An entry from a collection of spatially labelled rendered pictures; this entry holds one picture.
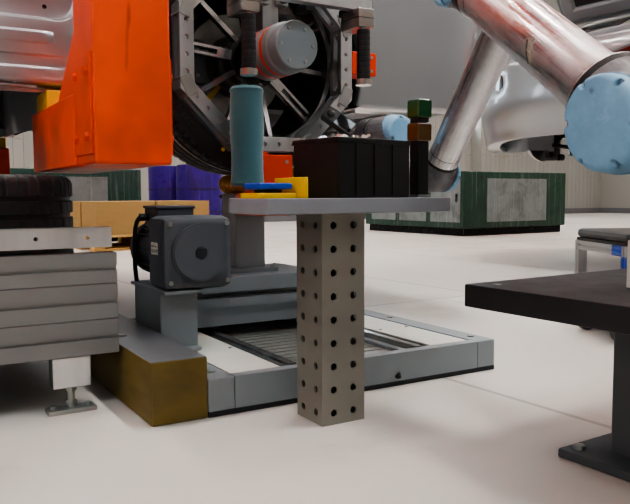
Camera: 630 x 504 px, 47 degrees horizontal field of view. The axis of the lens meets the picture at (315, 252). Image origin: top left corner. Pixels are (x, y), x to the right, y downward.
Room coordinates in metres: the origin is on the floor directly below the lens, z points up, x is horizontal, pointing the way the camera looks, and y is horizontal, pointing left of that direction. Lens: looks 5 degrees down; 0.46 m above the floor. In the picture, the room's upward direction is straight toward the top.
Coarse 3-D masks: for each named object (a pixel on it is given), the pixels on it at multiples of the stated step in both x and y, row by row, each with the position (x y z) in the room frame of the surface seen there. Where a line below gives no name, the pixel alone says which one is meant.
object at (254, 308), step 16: (288, 288) 2.20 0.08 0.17; (208, 304) 1.99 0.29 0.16; (224, 304) 2.02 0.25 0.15; (240, 304) 2.04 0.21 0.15; (256, 304) 2.07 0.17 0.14; (272, 304) 2.09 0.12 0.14; (288, 304) 2.12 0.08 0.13; (208, 320) 1.99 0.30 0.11; (224, 320) 2.02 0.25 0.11; (240, 320) 2.04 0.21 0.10; (256, 320) 2.07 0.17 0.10; (272, 320) 2.09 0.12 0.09
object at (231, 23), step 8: (224, 16) 2.27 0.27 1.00; (200, 24) 2.25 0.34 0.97; (208, 24) 2.25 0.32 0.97; (232, 24) 2.29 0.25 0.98; (200, 32) 2.23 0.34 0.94; (208, 32) 2.25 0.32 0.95; (216, 32) 2.26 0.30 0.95; (240, 32) 2.30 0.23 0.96; (208, 40) 2.25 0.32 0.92; (216, 40) 2.26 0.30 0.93; (224, 40) 2.27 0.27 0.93; (208, 64) 2.24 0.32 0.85; (216, 64) 2.22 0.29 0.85; (208, 72) 2.24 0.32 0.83; (216, 72) 2.23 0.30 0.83; (224, 72) 2.22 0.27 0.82; (208, 80) 2.24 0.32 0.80; (224, 88) 2.27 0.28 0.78; (264, 88) 2.34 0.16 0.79; (216, 96) 2.26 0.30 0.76; (224, 96) 2.27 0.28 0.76; (272, 96) 2.36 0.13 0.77; (216, 104) 2.26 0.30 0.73; (224, 104) 2.27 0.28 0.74; (224, 112) 2.27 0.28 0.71
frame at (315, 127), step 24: (192, 0) 1.95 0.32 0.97; (192, 24) 1.95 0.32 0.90; (336, 24) 2.19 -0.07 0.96; (192, 48) 1.95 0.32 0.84; (336, 48) 2.23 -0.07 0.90; (192, 72) 1.95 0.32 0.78; (336, 72) 2.23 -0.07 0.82; (192, 96) 1.95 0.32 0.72; (336, 96) 2.20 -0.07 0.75; (216, 120) 1.99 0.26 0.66; (312, 120) 2.19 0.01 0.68; (264, 144) 2.11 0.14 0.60; (288, 144) 2.10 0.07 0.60
